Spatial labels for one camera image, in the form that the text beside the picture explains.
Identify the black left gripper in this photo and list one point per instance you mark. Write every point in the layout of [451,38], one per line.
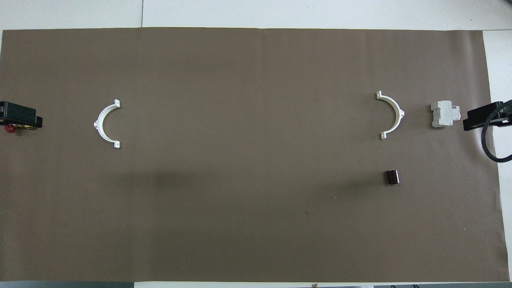
[16,112]

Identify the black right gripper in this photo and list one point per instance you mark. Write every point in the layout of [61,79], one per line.
[490,116]

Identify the white half pipe clamp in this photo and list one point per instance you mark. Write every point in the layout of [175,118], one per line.
[100,130]
[397,110]

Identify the white circuit breaker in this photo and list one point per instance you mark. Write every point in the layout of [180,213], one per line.
[442,114]

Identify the red and yellow valve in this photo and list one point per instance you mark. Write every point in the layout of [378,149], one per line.
[8,128]

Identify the dark brown small cylinder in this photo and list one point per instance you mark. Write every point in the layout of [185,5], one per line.
[392,177]

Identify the brown table mat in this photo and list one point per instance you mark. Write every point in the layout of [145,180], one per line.
[256,220]

